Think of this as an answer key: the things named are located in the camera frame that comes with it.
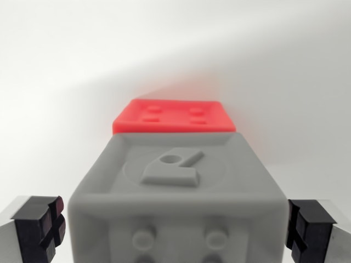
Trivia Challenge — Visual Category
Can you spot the red cube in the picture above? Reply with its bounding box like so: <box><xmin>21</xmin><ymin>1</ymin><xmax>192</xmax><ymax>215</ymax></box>
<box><xmin>112</xmin><ymin>98</ymin><xmax>237</xmax><ymax>135</ymax></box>

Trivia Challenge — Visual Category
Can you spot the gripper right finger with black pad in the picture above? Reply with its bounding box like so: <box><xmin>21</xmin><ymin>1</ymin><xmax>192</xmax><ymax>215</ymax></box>
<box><xmin>285</xmin><ymin>199</ymin><xmax>351</xmax><ymax>263</ymax></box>

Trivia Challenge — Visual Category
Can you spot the grey cube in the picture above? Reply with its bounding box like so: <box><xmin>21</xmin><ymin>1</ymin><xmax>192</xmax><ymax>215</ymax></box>
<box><xmin>67</xmin><ymin>131</ymin><xmax>289</xmax><ymax>263</ymax></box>

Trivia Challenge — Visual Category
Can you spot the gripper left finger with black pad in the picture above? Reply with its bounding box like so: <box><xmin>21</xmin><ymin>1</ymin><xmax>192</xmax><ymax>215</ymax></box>
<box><xmin>0</xmin><ymin>195</ymin><xmax>67</xmax><ymax>263</ymax></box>

